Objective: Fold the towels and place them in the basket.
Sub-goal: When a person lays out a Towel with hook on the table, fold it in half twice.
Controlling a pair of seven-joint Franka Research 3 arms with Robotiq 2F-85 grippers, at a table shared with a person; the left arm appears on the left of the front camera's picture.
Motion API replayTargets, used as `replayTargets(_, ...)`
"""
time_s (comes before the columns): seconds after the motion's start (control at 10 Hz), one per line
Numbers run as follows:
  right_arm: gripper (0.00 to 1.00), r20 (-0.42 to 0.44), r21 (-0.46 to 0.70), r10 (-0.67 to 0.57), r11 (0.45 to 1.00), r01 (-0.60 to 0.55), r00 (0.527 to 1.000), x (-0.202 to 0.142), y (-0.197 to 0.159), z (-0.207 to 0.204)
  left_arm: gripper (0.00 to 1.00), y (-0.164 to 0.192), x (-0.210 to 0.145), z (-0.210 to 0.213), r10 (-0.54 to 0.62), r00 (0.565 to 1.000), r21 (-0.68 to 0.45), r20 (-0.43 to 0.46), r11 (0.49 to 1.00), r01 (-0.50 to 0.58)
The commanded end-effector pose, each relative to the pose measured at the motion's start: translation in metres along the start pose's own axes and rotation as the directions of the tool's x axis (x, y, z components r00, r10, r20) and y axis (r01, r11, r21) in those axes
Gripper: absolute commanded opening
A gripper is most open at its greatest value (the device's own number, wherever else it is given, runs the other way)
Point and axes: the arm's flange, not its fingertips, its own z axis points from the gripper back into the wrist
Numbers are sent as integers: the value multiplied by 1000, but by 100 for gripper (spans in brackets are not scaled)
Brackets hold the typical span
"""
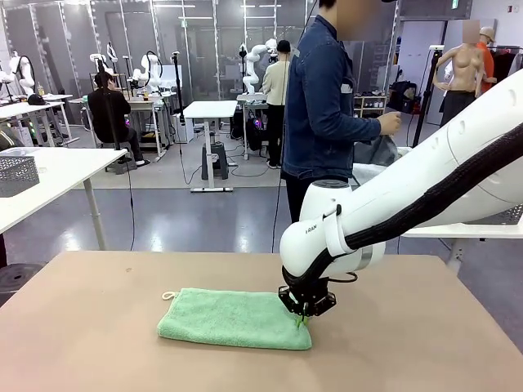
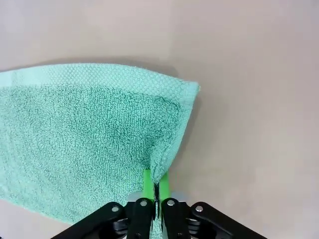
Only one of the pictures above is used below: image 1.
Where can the black cap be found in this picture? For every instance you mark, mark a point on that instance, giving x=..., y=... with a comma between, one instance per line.
x=37, y=100

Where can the person in beige top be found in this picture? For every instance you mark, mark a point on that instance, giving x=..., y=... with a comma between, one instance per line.
x=275, y=81

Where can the bare tan mannequin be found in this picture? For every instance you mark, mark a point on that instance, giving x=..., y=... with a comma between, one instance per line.
x=463, y=65

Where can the person's right forearm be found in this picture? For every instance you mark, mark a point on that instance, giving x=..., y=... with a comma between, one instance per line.
x=355, y=128

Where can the white table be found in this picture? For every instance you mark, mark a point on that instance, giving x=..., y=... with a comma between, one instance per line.
x=449, y=232
x=61, y=171

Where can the black light stand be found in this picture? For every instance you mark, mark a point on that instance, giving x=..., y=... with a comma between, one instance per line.
x=426, y=94

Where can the white standing desk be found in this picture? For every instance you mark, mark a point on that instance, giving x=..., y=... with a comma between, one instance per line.
x=210, y=108

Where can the white shoe shelf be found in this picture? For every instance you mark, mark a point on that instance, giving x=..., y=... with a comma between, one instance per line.
x=374, y=104

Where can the computer with coloured lights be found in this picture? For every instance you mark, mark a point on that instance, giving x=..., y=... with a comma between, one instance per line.
x=255, y=130

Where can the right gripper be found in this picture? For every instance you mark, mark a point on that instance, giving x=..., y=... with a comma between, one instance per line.
x=312, y=294

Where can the black tripod pole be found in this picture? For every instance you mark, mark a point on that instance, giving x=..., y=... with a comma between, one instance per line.
x=178, y=90

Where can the seated person in black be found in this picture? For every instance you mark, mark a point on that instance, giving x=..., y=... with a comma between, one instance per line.
x=108, y=114

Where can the black bag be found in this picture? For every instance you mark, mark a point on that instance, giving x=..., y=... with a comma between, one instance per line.
x=402, y=96

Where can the person in denim jacket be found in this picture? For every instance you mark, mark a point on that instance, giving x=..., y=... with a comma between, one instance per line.
x=318, y=102

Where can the person's right hand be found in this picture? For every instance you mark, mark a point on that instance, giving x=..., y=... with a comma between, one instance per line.
x=390, y=122

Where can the grey towel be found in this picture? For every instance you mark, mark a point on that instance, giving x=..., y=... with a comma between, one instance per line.
x=380, y=151

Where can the white lab robot arm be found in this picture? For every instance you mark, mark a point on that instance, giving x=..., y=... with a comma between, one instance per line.
x=110, y=51
x=250, y=69
x=25, y=73
x=147, y=69

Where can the green towel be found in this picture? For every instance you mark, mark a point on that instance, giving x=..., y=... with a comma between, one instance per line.
x=233, y=318

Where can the clothes rack with garments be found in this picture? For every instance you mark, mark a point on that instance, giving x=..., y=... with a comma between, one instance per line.
x=504, y=69

